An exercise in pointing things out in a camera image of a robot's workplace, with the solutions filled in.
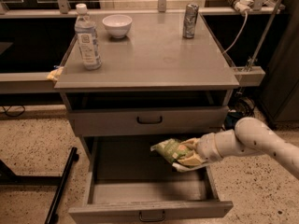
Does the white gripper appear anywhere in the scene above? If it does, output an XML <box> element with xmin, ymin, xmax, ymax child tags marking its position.
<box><xmin>178</xmin><ymin>133</ymin><xmax>222</xmax><ymax>166</ymax></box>

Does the green jalapeno chip bag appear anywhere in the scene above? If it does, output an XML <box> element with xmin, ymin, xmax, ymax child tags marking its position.
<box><xmin>149</xmin><ymin>138</ymin><xmax>206</xmax><ymax>174</ymax></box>

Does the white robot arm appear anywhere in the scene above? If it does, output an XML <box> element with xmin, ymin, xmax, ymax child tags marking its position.
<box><xmin>173</xmin><ymin>118</ymin><xmax>299</xmax><ymax>179</ymax></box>

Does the open grey middle drawer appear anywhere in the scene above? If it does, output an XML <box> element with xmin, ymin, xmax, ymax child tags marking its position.
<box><xmin>69</xmin><ymin>135</ymin><xmax>233</xmax><ymax>224</ymax></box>

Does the grey drawer cabinet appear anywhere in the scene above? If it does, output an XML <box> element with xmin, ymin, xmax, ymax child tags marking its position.
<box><xmin>53</xmin><ymin>12</ymin><xmax>240</xmax><ymax>142</ymax></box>

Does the grey upper drawer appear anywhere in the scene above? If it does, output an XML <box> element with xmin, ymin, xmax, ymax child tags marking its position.
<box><xmin>68</xmin><ymin>106</ymin><xmax>228</xmax><ymax>136</ymax></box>

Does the thin metal rod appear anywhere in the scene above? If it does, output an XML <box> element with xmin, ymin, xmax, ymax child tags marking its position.
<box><xmin>244</xmin><ymin>0</ymin><xmax>282</xmax><ymax>72</ymax></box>

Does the silver drink can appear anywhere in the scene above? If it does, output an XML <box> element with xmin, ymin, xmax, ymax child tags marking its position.
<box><xmin>183</xmin><ymin>3</ymin><xmax>199</xmax><ymax>38</ymax></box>

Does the white ceramic bowl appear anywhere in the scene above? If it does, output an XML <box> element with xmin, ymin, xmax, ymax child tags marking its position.
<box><xmin>102</xmin><ymin>14</ymin><xmax>133</xmax><ymax>38</ymax></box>

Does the white power strip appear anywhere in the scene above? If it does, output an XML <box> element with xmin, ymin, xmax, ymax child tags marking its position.
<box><xmin>226</xmin><ymin>0</ymin><xmax>253</xmax><ymax>15</ymax></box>

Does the yellow tape piece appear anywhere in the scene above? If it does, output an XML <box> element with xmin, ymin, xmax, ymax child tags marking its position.
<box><xmin>47</xmin><ymin>66</ymin><xmax>64</xmax><ymax>81</ymax></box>

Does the clear plastic water bottle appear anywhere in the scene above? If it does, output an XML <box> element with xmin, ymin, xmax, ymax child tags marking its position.
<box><xmin>75</xmin><ymin>4</ymin><xmax>101</xmax><ymax>70</ymax></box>

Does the black metal stand leg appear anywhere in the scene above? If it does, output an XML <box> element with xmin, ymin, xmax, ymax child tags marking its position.
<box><xmin>0</xmin><ymin>147</ymin><xmax>79</xmax><ymax>224</ymax></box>

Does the black floor cables bundle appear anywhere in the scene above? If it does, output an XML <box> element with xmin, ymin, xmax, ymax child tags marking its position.
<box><xmin>222</xmin><ymin>96</ymin><xmax>256</xmax><ymax>133</ymax></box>

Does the white power cable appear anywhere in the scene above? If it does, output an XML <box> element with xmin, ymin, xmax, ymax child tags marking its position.
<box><xmin>221</xmin><ymin>11</ymin><xmax>249</xmax><ymax>55</ymax></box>

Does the black cable loop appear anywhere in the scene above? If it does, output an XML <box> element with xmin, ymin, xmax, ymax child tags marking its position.
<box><xmin>0</xmin><ymin>105</ymin><xmax>26</xmax><ymax>118</ymax></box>

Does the grey metal frame rail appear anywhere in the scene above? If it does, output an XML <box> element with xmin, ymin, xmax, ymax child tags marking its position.
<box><xmin>0</xmin><ymin>66</ymin><xmax>265</xmax><ymax>94</ymax></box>

